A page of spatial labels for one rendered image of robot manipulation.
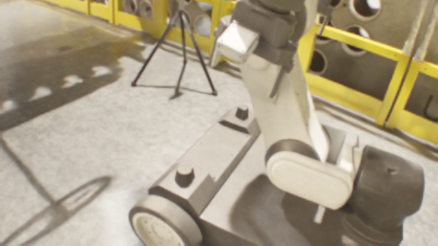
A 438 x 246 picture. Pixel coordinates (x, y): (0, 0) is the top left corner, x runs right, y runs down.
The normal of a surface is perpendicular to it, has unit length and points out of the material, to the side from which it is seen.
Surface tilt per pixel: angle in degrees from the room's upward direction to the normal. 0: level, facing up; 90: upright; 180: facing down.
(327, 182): 90
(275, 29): 90
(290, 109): 90
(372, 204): 90
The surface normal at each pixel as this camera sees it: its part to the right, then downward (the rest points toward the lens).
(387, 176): -0.25, -0.33
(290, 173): -0.46, 0.43
